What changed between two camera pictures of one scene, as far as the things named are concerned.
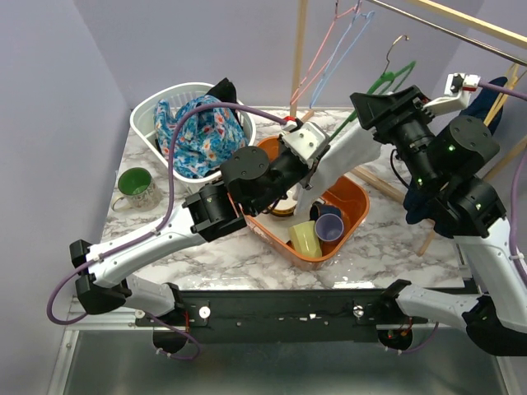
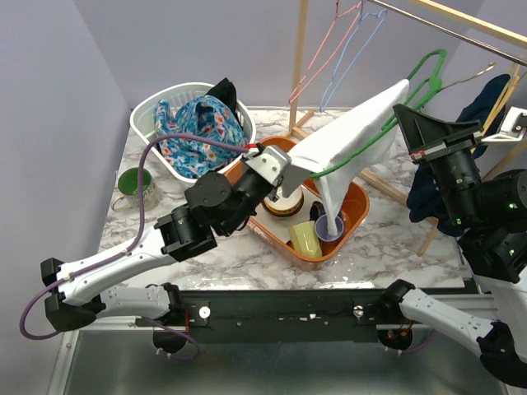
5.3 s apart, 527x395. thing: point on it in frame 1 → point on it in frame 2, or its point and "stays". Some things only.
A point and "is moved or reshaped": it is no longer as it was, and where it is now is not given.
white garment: (361, 144) is moved or reshaped
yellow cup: (305, 239) stays
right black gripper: (406, 103) → (423, 131)
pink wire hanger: (324, 67) stays
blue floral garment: (202, 137) stays
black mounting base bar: (289, 316) stays
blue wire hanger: (372, 12) → (361, 16)
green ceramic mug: (141, 189) stays
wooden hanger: (502, 97) stays
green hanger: (388, 83) → (436, 80)
